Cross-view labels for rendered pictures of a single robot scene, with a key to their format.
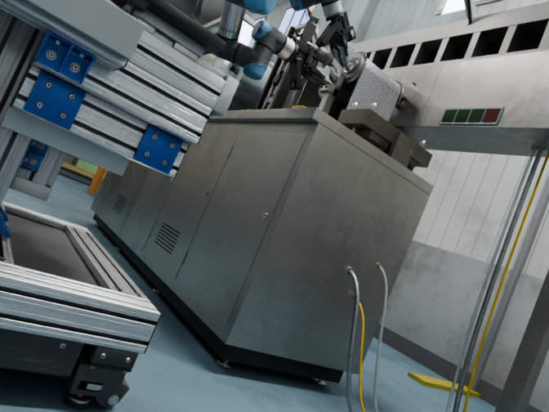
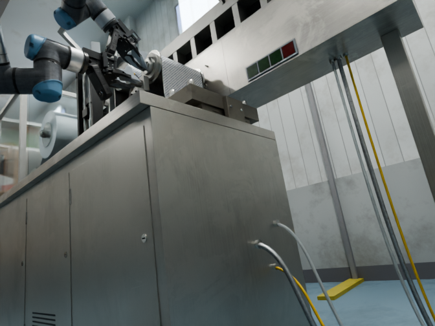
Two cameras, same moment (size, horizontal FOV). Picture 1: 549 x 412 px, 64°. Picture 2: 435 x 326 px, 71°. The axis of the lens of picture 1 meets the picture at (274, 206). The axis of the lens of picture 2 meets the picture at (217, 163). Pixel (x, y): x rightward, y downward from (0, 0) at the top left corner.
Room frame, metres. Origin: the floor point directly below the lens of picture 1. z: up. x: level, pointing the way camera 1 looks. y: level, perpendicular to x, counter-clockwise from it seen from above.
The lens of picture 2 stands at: (0.64, 0.03, 0.48)
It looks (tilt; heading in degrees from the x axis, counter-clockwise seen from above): 15 degrees up; 344
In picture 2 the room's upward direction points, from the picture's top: 8 degrees counter-clockwise
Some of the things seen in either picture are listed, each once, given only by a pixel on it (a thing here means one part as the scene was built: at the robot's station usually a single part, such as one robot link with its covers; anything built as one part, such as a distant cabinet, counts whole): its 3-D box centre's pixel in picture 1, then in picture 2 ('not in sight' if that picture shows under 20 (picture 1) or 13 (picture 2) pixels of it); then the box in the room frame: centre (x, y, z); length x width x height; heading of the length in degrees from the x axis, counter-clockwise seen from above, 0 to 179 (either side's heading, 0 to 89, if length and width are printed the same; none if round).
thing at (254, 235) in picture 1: (200, 212); (74, 273); (2.62, 0.39, 0.43); 2.52 x 0.64 x 0.86; 33
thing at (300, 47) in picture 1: (301, 58); (98, 66); (1.61, 0.12, 1.12); 0.12 x 0.08 x 0.09; 123
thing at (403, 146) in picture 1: (402, 150); (235, 112); (1.67, -0.37, 0.97); 0.10 x 0.03 x 0.11; 123
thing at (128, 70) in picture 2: (325, 73); (129, 73); (1.64, 0.02, 1.11); 0.09 x 0.03 x 0.06; 114
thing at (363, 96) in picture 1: (368, 114); (186, 101); (1.82, -0.22, 1.09); 0.23 x 0.01 x 0.18; 123
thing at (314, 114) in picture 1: (228, 141); (70, 196); (2.61, 0.40, 0.88); 2.52 x 0.66 x 0.04; 33
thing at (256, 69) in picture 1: (253, 60); (41, 81); (1.52, 0.27, 1.01); 0.11 x 0.08 x 0.11; 89
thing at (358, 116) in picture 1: (386, 139); (214, 112); (1.74, -0.31, 1.00); 0.40 x 0.16 x 0.06; 123
